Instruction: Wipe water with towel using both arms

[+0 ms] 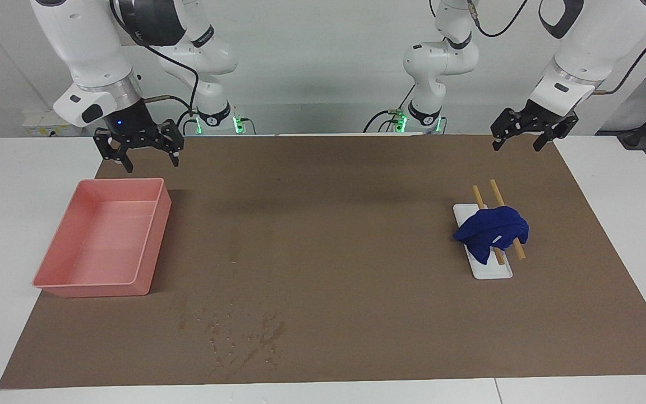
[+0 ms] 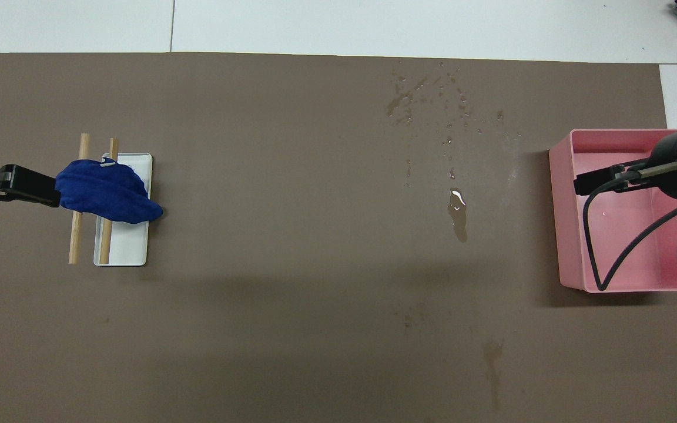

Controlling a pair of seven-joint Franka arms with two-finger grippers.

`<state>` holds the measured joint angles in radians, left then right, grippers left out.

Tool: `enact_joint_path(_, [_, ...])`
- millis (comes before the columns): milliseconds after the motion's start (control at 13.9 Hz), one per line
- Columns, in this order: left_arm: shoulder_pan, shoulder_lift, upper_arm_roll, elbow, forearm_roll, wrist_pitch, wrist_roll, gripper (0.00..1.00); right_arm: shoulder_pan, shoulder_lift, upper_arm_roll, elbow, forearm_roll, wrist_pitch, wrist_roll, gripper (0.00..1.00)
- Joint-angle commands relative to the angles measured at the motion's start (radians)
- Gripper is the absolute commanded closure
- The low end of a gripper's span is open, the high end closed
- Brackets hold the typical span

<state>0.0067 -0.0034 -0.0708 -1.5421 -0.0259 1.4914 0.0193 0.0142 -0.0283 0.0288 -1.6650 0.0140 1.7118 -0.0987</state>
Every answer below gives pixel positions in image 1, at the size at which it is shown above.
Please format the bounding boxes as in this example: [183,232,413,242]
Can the brown table mat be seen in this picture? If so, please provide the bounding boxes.
[0,134,646,389]

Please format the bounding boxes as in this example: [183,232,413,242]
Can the white towel rack wooden bars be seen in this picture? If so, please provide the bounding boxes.
[453,178,527,280]

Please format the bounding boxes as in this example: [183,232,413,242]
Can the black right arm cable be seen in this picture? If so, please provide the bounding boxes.
[110,0,200,118]

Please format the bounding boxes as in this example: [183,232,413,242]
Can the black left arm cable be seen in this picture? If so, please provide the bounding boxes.
[466,0,646,96]

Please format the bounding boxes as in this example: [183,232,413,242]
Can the blue towel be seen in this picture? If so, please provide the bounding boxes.
[452,205,530,265]

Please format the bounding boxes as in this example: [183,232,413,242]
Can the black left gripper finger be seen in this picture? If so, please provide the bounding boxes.
[490,108,524,151]
[532,112,579,152]

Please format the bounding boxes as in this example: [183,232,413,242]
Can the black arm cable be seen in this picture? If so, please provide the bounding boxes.
[466,0,646,96]
[110,0,200,118]

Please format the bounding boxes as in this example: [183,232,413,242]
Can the pink plastic bin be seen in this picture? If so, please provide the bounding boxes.
[33,178,172,298]

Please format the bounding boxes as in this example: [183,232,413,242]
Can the black base cable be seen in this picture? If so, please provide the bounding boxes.
[363,84,416,134]
[176,109,199,135]

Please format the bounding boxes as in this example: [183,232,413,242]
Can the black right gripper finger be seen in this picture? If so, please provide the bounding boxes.
[94,128,134,173]
[158,121,184,167]

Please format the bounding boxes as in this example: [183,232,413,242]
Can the white wall socket box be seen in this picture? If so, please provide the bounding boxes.
[23,109,85,137]

